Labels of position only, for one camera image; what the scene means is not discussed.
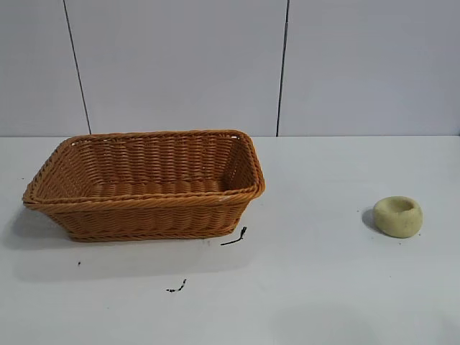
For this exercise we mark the black thread scrap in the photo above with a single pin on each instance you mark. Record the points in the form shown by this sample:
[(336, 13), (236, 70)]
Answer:
[(178, 287), (234, 241)]

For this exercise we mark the brown woven wicker basket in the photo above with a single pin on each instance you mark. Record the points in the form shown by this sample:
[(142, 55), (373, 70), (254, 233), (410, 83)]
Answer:
[(151, 215)]

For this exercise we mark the pale yellow round pastry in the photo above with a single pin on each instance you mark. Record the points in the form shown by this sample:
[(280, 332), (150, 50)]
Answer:
[(397, 217)]

